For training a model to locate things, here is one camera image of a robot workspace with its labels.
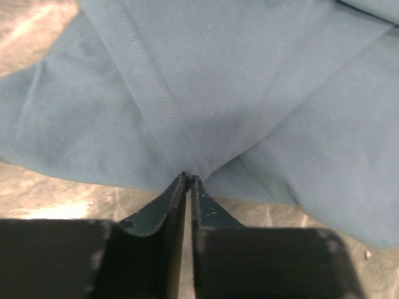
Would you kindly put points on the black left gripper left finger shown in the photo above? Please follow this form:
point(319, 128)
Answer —
point(137, 257)

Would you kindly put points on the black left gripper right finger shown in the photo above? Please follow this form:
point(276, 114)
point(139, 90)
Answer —
point(231, 260)

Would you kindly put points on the grey-blue t shirt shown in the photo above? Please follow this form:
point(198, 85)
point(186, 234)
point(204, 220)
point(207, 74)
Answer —
point(294, 102)

